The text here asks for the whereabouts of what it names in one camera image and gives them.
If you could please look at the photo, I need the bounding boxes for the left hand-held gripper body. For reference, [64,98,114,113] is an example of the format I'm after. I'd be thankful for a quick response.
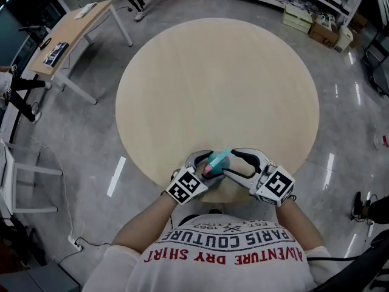
[165,162,210,206]

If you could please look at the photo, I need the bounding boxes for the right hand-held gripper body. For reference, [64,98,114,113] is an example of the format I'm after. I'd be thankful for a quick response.
[249,162,296,207]

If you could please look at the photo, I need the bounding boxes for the teal spray bottle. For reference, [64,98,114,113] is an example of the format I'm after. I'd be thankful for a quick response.
[206,150,231,178]

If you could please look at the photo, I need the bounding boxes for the cyan and pink spray head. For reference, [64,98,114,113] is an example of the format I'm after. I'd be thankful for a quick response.
[204,147,233,175]

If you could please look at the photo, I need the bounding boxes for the person's right forearm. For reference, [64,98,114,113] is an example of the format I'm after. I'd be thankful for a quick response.
[275,198,325,251]

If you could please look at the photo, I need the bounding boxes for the person's left forearm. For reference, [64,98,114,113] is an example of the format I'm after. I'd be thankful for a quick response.
[111,191,179,254]

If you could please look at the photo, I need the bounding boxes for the person's white printed shirt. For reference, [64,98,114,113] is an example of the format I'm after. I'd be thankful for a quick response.
[81,213,343,292]

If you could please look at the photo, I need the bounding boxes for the red and white object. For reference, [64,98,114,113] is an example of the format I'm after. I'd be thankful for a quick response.
[373,133,389,151]

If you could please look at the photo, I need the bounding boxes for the black swivel chair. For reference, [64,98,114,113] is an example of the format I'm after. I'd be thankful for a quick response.
[306,229,389,292]

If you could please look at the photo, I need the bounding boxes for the white power strip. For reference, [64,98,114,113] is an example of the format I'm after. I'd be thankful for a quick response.
[67,235,84,251]

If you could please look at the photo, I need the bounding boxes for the open cardboard box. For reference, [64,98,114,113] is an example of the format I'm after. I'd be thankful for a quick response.
[308,19,340,50]

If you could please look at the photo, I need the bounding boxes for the pale green drawer box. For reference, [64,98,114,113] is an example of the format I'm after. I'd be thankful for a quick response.
[281,4,314,35]

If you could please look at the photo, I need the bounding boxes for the white plastic canister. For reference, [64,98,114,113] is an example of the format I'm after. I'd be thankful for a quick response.
[334,25,355,54]

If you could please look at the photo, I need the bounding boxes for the black cart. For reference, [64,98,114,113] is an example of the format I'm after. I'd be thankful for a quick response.
[362,30,389,97]

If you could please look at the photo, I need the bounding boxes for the blue and white box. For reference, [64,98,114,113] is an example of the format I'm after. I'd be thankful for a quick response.
[43,41,70,69]

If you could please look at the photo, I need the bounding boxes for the rectangular wooden desk white legs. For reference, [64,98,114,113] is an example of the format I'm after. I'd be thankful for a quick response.
[29,0,134,106]

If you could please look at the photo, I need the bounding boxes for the grey cabinet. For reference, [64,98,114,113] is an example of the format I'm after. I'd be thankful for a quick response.
[0,262,83,292]

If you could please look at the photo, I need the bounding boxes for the white book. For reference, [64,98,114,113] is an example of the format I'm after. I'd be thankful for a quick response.
[74,2,98,21]

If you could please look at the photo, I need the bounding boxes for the black office chair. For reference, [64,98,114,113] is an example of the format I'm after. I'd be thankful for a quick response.
[18,24,51,41]

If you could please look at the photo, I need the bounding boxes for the black cable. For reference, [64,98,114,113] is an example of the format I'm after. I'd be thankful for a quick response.
[57,237,112,275]

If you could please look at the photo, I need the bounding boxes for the white cable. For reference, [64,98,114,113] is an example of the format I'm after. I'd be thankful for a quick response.
[30,135,77,242]

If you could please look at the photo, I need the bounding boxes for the white stool frame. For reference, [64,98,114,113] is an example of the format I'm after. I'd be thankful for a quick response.
[0,137,64,215]

